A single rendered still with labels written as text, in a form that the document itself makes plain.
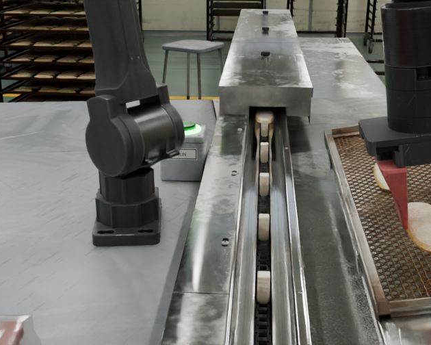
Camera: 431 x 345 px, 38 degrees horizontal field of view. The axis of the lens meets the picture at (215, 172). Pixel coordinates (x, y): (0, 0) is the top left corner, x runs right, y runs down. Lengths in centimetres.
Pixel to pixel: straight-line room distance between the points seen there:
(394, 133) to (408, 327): 16
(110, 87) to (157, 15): 712
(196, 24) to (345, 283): 718
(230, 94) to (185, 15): 664
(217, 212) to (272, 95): 46
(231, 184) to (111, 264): 22
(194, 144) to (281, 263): 34
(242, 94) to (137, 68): 47
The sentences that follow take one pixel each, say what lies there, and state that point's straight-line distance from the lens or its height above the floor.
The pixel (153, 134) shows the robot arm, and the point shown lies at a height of 96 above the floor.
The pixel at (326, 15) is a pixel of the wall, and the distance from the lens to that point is 782.
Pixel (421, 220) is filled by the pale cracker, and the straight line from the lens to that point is 62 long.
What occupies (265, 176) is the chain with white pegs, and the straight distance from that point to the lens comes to 90.
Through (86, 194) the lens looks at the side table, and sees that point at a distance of 98.
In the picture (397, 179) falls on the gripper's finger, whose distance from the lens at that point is 56.
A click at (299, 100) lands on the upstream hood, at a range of 122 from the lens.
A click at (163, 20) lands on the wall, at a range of 788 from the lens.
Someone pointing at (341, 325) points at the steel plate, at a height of 82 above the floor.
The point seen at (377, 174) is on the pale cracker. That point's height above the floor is 90.
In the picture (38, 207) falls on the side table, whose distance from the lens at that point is 95.
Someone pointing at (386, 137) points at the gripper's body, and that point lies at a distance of 55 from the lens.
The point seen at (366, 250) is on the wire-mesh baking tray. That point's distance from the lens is 66.
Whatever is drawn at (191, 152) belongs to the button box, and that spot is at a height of 87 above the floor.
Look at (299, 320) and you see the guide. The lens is 60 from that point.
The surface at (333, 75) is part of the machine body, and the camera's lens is 181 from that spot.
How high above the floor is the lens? 119
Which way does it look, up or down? 21 degrees down
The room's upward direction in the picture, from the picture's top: straight up
